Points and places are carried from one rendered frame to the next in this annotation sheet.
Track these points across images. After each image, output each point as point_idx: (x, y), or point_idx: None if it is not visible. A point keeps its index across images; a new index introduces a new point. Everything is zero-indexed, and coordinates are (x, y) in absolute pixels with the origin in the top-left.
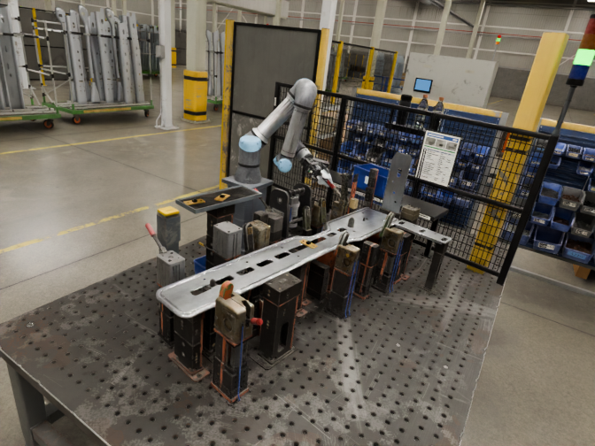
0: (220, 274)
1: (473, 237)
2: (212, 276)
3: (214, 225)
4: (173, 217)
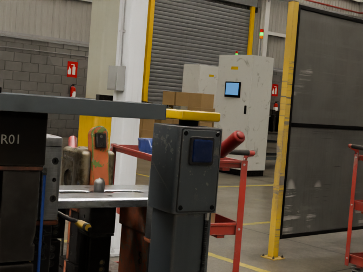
0: (72, 195)
1: None
2: (91, 195)
3: (59, 136)
4: (173, 123)
